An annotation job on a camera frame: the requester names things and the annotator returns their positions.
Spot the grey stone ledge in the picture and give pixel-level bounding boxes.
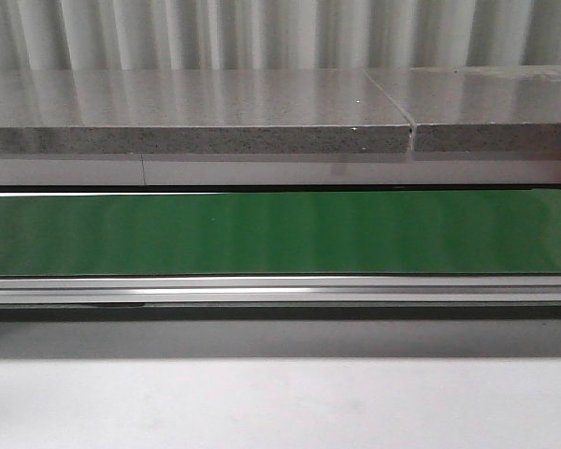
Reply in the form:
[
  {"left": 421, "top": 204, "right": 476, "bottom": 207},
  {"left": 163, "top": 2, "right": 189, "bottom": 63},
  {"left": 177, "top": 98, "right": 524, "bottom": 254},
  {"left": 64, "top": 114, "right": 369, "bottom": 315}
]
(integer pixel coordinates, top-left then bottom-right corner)
[{"left": 0, "top": 66, "right": 561, "bottom": 158}]

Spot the green conveyor belt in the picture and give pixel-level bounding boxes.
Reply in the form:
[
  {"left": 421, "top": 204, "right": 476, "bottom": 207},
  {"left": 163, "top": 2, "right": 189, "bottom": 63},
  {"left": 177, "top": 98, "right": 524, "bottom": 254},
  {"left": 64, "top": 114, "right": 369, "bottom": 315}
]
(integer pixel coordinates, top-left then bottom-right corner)
[{"left": 0, "top": 189, "right": 561, "bottom": 277}]

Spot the aluminium conveyor frame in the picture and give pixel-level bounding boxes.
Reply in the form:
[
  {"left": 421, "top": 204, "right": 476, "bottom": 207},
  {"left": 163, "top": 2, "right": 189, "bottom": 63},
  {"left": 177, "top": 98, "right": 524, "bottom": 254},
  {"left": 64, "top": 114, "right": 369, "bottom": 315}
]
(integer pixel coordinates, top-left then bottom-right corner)
[{"left": 0, "top": 274, "right": 561, "bottom": 322}]

